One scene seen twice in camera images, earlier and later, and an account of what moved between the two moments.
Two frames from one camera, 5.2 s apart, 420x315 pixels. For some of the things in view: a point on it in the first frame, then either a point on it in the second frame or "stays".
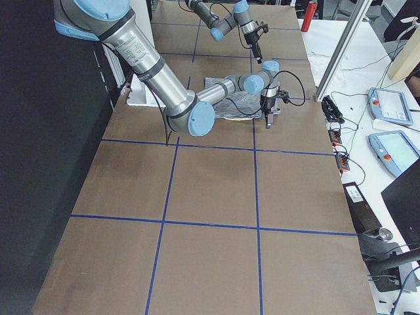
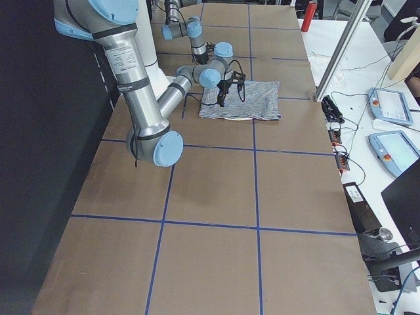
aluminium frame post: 342,48 stays
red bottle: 309,14 stays
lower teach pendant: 394,150 stays
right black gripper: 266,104 -> 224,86
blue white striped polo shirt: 241,105 stays
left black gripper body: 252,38 -> 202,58
